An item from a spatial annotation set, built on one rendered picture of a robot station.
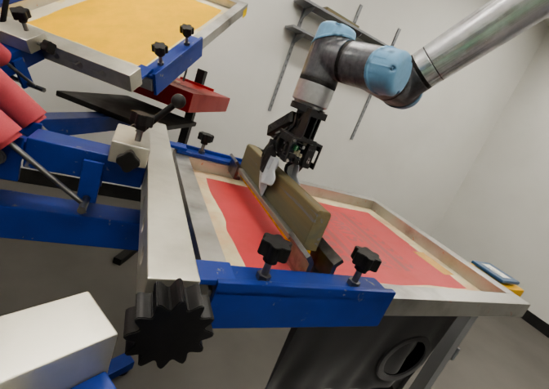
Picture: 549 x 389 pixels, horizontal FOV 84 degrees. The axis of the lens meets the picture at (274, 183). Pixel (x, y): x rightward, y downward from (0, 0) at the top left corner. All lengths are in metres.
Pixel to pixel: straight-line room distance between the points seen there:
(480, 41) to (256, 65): 2.20
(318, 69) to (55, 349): 0.53
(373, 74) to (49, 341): 0.51
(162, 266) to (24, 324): 0.11
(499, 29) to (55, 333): 0.68
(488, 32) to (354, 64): 0.22
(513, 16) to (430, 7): 2.98
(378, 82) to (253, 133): 2.30
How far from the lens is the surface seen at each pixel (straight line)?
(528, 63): 4.92
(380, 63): 0.55
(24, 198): 0.68
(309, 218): 0.52
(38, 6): 1.46
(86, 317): 0.27
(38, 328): 0.27
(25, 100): 0.67
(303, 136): 0.59
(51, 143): 0.60
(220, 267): 0.41
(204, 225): 0.53
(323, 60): 0.61
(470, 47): 0.66
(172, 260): 0.34
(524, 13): 0.67
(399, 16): 3.40
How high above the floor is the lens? 1.23
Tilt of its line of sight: 15 degrees down
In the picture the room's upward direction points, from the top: 21 degrees clockwise
